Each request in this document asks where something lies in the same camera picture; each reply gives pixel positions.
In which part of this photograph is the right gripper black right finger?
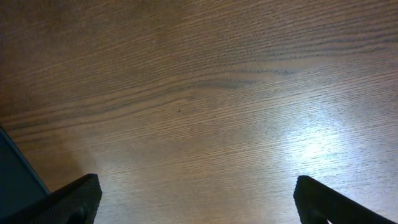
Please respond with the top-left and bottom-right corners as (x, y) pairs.
(294, 175), (396, 224)

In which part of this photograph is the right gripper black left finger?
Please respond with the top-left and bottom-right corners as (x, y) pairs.
(1, 174), (102, 224)

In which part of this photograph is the dark green open box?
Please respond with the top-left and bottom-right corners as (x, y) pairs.
(0, 129), (50, 218)

